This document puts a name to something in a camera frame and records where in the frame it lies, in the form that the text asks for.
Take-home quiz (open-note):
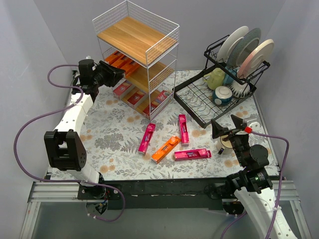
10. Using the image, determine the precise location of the orange toothpaste box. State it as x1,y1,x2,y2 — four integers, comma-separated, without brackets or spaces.
152,136,181,164
121,61,140,77
112,55,132,68
105,51,123,65

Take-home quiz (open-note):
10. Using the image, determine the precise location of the red 3D toothpaste box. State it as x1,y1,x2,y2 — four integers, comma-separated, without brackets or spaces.
113,80,134,100
143,90,170,117

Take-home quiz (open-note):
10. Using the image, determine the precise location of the pink toothpaste box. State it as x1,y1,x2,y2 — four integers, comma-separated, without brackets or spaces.
138,123,156,155
178,115,189,146
174,148,211,161

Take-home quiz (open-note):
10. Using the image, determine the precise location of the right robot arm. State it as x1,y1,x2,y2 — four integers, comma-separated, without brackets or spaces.
211,115,296,239

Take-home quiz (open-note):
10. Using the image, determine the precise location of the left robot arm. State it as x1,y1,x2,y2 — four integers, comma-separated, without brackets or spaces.
44,58,125,199

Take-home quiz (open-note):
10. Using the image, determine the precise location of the cream mug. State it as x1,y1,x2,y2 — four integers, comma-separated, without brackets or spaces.
216,135,233,155

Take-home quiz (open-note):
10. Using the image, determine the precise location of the teal spotted bowl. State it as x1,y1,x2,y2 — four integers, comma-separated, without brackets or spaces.
212,86,233,106

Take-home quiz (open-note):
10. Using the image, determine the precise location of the white ribbed bowl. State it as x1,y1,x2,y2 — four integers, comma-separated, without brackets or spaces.
230,81,250,98

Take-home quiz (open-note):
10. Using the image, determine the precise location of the black dish rack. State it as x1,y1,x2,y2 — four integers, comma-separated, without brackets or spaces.
173,35,270,128

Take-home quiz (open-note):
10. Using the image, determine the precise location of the light blue cup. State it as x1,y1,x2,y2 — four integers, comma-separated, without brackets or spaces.
223,68,238,86

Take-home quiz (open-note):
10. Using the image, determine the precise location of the yellow-green mug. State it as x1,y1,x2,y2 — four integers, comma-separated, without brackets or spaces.
203,68,225,90

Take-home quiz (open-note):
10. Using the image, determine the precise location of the floral table mat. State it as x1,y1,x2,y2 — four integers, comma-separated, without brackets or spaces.
49,70,280,182

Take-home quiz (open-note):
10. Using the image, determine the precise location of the pink and cream plate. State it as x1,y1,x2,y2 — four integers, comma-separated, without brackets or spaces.
237,39,275,79

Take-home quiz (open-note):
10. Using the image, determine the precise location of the grey speckled plate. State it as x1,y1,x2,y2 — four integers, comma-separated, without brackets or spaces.
226,28,261,69

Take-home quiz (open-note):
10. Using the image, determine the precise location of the white plate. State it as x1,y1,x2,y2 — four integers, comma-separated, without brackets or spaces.
216,26,249,63

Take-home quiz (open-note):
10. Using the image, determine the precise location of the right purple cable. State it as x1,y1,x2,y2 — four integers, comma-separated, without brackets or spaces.
219,129,290,239

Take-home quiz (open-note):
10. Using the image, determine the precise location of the purple cable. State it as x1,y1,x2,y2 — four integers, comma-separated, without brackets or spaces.
219,129,290,239
12,64,126,222

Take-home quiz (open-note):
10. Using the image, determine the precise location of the white wire wooden shelf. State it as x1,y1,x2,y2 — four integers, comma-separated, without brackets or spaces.
92,0,180,120

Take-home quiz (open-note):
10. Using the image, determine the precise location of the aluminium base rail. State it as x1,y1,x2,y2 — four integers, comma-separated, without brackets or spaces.
21,180,311,239

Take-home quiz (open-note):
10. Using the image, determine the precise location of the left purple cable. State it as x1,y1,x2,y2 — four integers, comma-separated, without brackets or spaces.
12,64,126,222

